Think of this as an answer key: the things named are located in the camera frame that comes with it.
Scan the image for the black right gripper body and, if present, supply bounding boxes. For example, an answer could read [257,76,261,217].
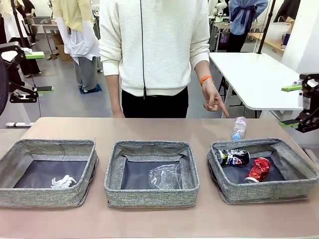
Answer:
[302,86,319,113]

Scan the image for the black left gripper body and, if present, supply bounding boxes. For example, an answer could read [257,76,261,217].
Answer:
[0,58,12,118]

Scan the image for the crushed red can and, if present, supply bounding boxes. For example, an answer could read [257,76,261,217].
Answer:
[244,157,272,184]

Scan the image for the crushed dark blue can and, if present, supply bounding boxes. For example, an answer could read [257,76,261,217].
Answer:
[216,148,251,166]

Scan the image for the white paper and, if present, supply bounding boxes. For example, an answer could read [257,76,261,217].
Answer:
[50,174,78,191]

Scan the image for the clear plastic cup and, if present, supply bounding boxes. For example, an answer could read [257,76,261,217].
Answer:
[148,163,182,191]

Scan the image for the person's right forearm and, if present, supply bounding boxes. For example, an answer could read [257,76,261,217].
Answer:
[105,74,122,114]

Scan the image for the person's left forearm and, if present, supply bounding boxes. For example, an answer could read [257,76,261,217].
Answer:
[193,55,213,81]

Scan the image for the person's left hand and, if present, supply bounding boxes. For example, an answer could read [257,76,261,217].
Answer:
[201,79,231,119]

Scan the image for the person in white top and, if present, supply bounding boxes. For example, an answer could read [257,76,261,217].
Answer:
[0,0,42,77]

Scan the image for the brown cardboard box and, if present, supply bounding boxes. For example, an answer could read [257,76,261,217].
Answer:
[53,33,73,62]

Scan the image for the black stand pole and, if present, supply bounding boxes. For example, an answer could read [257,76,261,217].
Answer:
[256,0,276,55]
[11,0,30,49]

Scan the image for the small white side table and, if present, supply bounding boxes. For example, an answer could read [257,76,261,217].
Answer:
[0,48,34,128]

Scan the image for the person in yellow cardigan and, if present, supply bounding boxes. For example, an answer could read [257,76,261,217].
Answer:
[51,0,102,92]

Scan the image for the translucent plastic bin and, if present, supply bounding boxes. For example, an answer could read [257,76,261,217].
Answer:
[267,22,292,48]

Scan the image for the blue floor mat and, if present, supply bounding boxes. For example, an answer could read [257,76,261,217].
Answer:
[79,83,103,96]

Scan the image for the crushed clear plastic bottle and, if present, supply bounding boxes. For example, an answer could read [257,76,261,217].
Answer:
[231,116,248,141]

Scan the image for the grey fabric basket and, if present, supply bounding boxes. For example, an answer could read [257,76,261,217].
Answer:
[207,138,319,205]
[104,140,201,209]
[0,138,100,209]

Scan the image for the person in blue shirt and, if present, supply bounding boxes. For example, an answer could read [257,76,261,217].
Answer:
[227,0,269,53]

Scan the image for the orange wrist watch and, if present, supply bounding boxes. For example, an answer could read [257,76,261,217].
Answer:
[199,75,215,87]

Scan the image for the white zip sweater torso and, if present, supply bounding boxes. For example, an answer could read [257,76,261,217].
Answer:
[99,0,211,97]

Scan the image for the black trousers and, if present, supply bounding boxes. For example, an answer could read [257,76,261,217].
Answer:
[121,86,189,119]

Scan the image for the thin black floor cable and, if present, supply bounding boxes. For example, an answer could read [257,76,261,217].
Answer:
[31,74,42,118]

